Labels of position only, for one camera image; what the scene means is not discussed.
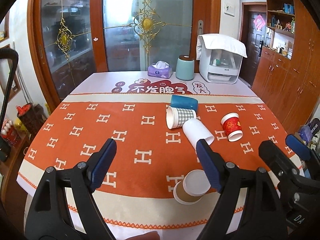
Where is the wooden glass sliding door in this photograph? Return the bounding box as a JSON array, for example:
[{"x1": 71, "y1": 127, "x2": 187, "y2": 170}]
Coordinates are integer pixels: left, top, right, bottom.
[{"x1": 27, "y1": 0, "x2": 221, "y2": 110}]

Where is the wooden shelf cabinet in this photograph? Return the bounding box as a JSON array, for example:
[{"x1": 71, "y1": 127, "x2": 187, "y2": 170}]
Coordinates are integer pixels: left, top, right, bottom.
[{"x1": 252, "y1": 0, "x2": 319, "y2": 133}]

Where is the purple tissue box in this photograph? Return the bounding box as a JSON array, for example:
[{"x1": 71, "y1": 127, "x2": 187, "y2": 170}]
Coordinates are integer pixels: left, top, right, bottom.
[{"x1": 147, "y1": 61, "x2": 172, "y2": 79}]

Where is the grey checked paper cup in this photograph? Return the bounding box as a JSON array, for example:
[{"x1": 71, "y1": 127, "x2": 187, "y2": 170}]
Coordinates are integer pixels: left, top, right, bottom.
[{"x1": 165, "y1": 106, "x2": 196, "y2": 129}]

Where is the dark wooden entrance door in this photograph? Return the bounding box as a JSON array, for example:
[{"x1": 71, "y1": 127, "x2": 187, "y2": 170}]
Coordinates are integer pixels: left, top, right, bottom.
[{"x1": 240, "y1": 2, "x2": 267, "y2": 87}]

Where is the brown paper cup white lid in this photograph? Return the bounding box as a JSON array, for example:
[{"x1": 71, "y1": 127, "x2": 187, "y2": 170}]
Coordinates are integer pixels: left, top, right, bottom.
[{"x1": 173, "y1": 170, "x2": 211, "y2": 205}]

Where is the orange H pattern tablecloth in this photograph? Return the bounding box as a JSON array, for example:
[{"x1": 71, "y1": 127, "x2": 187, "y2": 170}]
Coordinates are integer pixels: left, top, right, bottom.
[{"x1": 17, "y1": 72, "x2": 301, "y2": 239}]

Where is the red egg carton box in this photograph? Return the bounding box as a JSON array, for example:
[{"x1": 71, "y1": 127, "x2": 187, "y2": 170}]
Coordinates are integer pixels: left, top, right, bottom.
[{"x1": 1, "y1": 119, "x2": 21, "y2": 146}]

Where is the plain white paper cup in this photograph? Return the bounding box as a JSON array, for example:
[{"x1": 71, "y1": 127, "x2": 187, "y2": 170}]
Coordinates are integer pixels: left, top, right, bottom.
[{"x1": 182, "y1": 118, "x2": 214, "y2": 149}]

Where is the white wall switch panel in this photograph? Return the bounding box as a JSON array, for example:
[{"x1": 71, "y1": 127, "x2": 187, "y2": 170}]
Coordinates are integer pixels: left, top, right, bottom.
[{"x1": 223, "y1": 2, "x2": 235, "y2": 17}]

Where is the white countertop appliance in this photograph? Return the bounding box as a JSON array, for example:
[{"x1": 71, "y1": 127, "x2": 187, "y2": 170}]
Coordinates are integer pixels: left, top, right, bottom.
[{"x1": 199, "y1": 47, "x2": 243, "y2": 84}]

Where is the mint green canister brown lid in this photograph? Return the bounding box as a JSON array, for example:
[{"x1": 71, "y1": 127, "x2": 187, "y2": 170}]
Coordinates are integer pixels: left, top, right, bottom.
[{"x1": 176, "y1": 55, "x2": 194, "y2": 81}]

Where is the white towel on appliance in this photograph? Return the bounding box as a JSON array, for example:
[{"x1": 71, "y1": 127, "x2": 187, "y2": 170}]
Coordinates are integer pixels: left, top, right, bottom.
[{"x1": 196, "y1": 34, "x2": 247, "y2": 60}]

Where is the red patterned paper cup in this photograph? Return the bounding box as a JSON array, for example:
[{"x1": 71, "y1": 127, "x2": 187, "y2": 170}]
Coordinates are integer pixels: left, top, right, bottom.
[{"x1": 221, "y1": 113, "x2": 243, "y2": 142}]

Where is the dark basket with red items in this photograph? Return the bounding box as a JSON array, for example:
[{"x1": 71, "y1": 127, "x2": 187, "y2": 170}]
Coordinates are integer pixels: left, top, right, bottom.
[{"x1": 16, "y1": 102, "x2": 47, "y2": 141}]

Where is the black chair frame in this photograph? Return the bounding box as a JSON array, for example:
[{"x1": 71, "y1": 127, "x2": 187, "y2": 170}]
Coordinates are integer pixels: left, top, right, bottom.
[{"x1": 1, "y1": 48, "x2": 18, "y2": 162}]

